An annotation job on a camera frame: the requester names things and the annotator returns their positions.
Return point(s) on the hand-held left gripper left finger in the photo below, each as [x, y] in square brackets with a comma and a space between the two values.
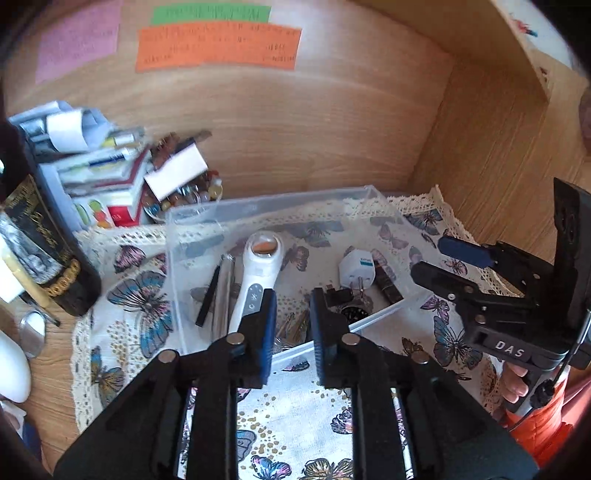
[270, 341]

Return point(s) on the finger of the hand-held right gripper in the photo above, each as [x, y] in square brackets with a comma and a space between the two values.
[445, 281]
[464, 251]

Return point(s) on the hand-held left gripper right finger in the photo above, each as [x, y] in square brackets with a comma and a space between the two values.
[318, 350]

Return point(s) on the bunch of keys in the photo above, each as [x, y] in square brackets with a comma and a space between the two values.
[293, 332]

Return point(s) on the dark brown rectangular item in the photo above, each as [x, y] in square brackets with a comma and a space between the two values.
[388, 284]

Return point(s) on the small black block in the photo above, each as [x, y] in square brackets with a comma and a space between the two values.
[339, 295]

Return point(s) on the white handheld device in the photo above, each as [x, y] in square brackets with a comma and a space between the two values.
[258, 277]

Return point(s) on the silver metal rod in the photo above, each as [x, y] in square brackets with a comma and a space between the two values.
[225, 290]

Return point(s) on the thin black stick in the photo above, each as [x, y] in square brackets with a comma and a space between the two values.
[207, 300]

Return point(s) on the white plug adapter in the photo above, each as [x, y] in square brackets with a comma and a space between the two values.
[355, 270]

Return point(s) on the clear plastic box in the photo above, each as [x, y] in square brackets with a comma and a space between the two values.
[295, 217]

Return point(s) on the person's right forearm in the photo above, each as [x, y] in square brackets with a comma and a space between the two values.
[549, 424]

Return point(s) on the person's right hand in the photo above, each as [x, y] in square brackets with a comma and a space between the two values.
[515, 383]

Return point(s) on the butterfly print tablecloth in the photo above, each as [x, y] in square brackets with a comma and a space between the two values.
[134, 314]

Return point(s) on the bowl of beads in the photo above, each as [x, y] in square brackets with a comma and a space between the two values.
[194, 196]

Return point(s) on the white tag card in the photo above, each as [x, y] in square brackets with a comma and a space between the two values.
[178, 170]

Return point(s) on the brown hair clip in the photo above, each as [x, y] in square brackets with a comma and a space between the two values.
[175, 144]

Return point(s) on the round metal lid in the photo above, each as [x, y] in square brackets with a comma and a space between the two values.
[32, 333]

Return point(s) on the dark wine bottle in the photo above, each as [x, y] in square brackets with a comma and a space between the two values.
[51, 249]

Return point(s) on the pale yellow tube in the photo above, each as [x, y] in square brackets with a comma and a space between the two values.
[34, 290]

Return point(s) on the stack of papers and booklets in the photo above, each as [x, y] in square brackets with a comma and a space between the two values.
[92, 161]

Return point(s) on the white cylinder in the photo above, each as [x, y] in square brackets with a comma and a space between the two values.
[14, 369]

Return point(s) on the white written note sheet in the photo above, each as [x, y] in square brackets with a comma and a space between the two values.
[9, 281]

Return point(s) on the orange paper note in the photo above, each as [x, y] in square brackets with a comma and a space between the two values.
[217, 48]

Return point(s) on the green paper note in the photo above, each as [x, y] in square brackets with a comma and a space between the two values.
[210, 14]

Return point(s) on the pink paper note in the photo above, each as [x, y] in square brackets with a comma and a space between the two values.
[78, 41]

